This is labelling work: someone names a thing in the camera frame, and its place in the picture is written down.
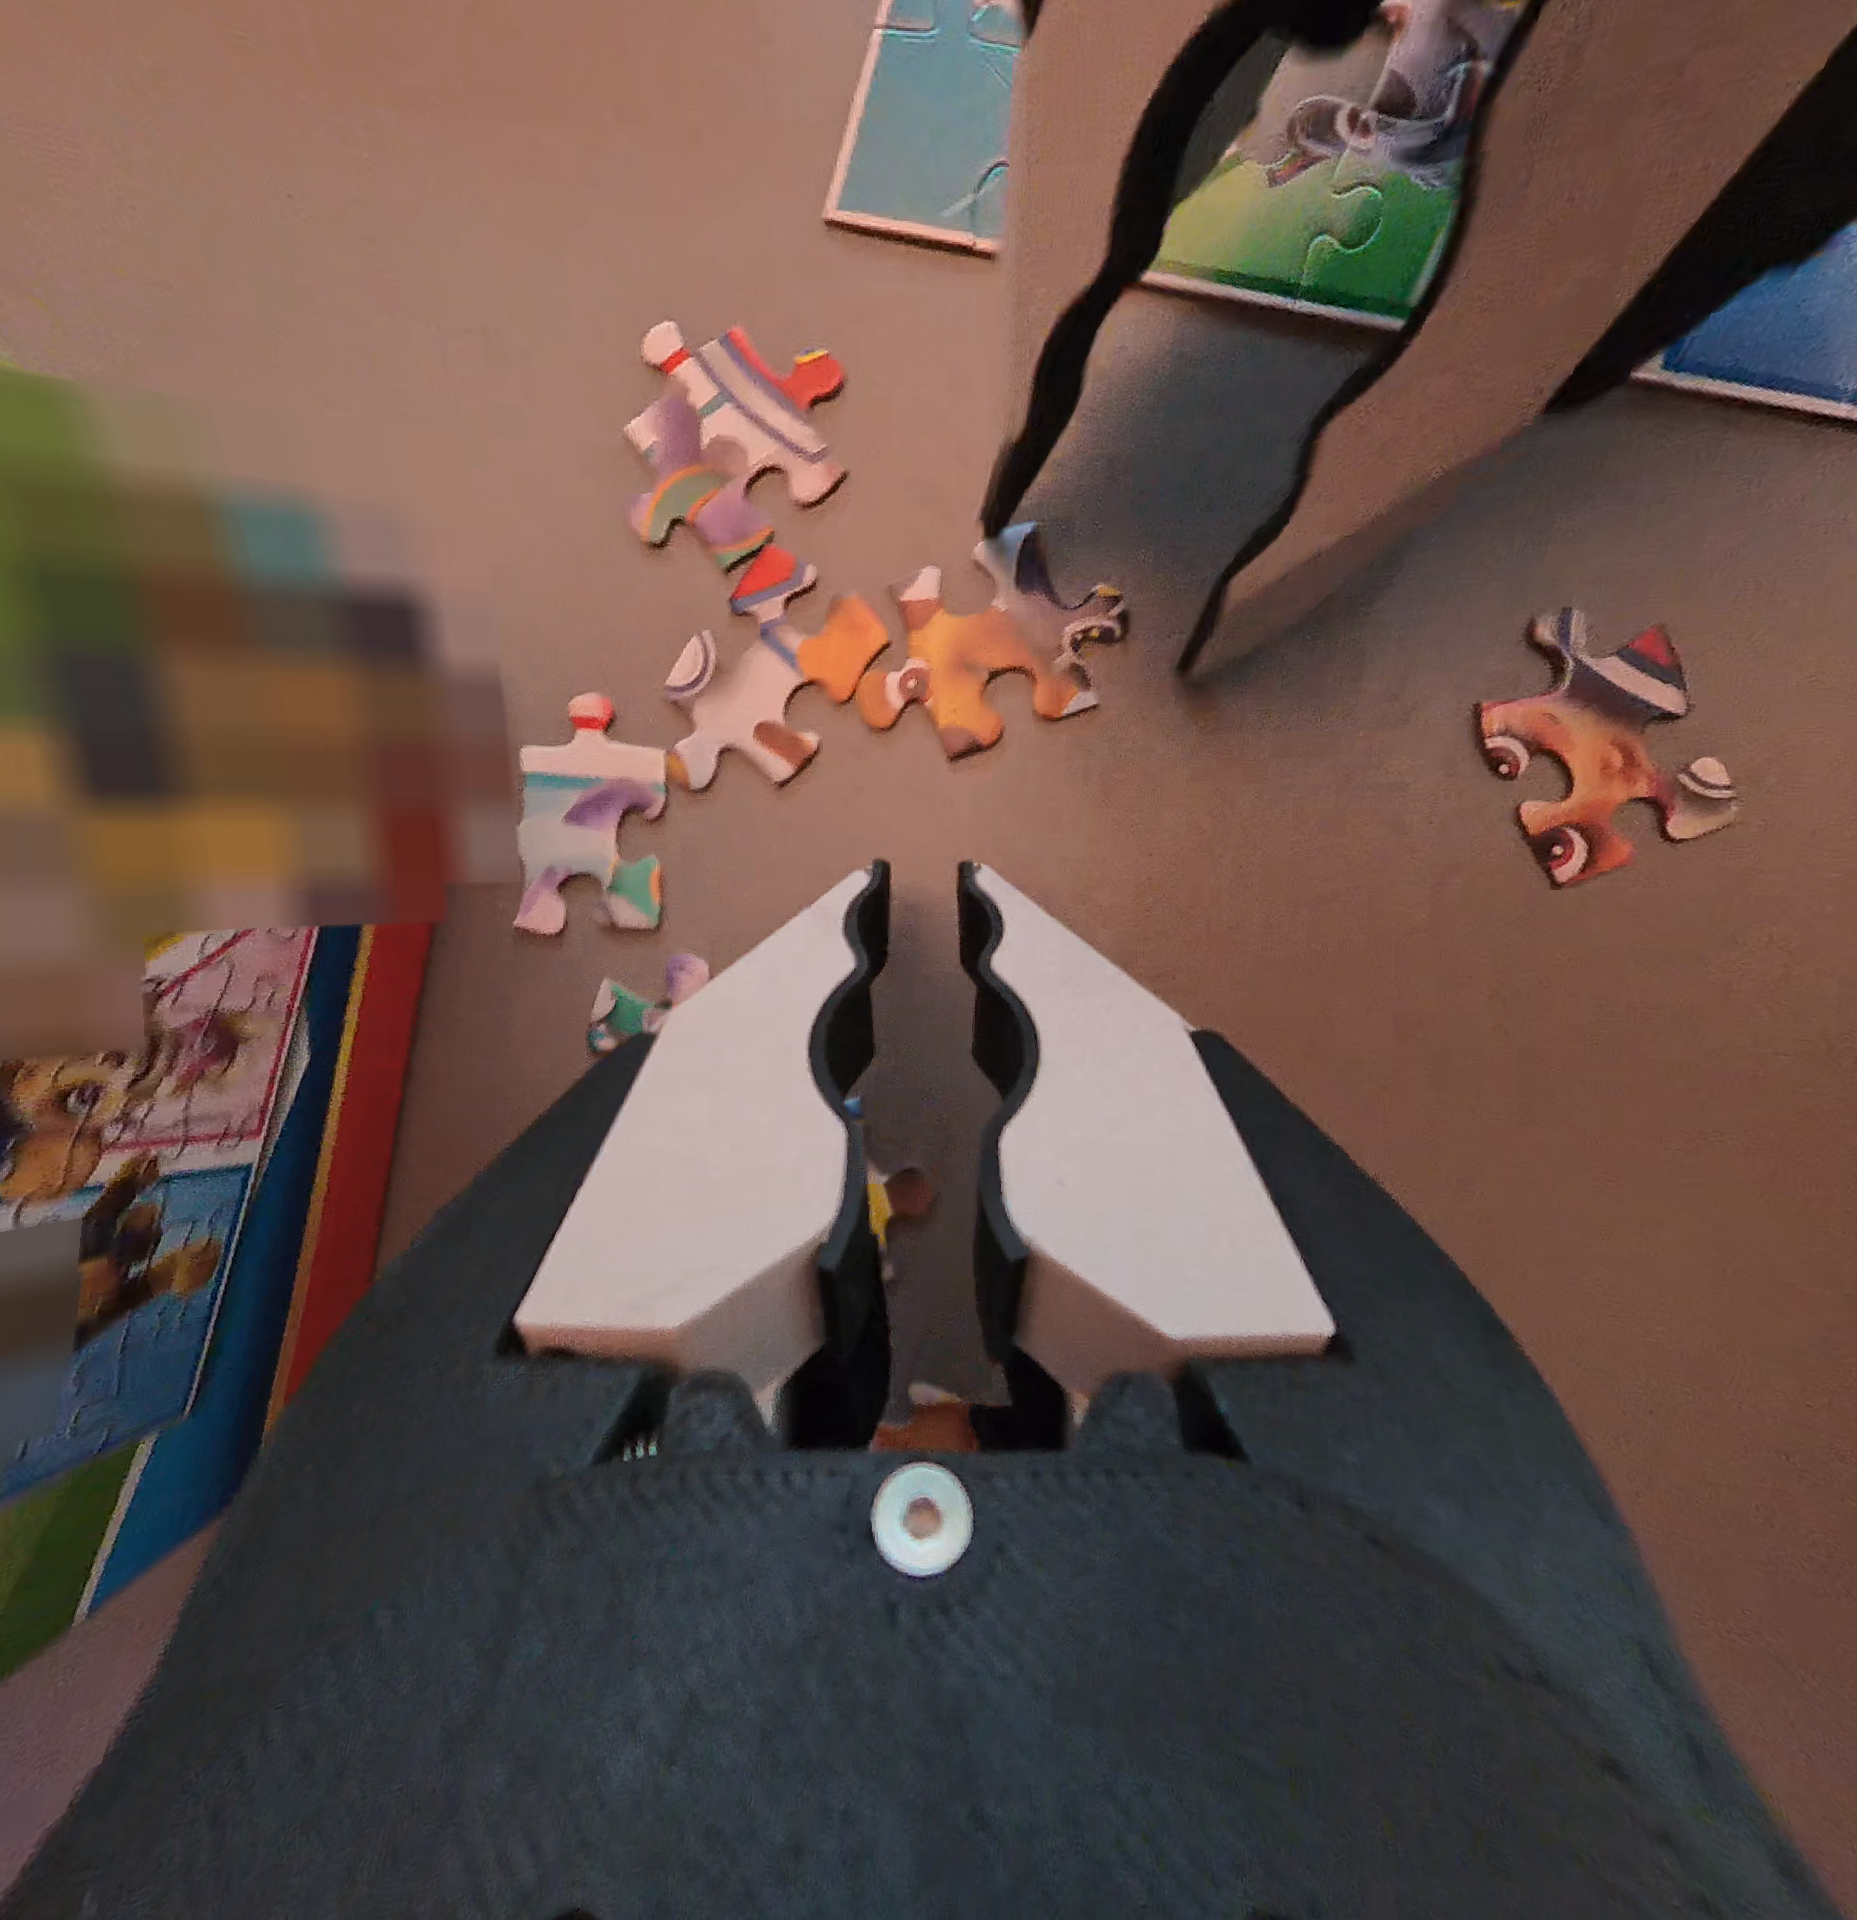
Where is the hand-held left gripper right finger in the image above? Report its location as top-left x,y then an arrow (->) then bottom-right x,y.
955,860 -> 1338,1448

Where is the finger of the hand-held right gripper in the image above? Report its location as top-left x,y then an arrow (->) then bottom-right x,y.
979,0 -> 1374,538
1177,0 -> 1857,681

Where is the orange dog eyes puzzle piece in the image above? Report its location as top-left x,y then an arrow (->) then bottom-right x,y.
1475,603 -> 1742,889

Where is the orange and grey-blue puzzle piece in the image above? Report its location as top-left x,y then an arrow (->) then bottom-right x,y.
854,520 -> 1132,761

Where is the partly assembled cartoon jigsaw puzzle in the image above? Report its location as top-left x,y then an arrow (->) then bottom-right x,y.
822,0 -> 1857,440

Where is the cartoon puzzle box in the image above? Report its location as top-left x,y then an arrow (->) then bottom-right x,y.
0,920 -> 438,1704

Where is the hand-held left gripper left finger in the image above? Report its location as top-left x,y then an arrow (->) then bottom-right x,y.
510,860 -> 898,1448

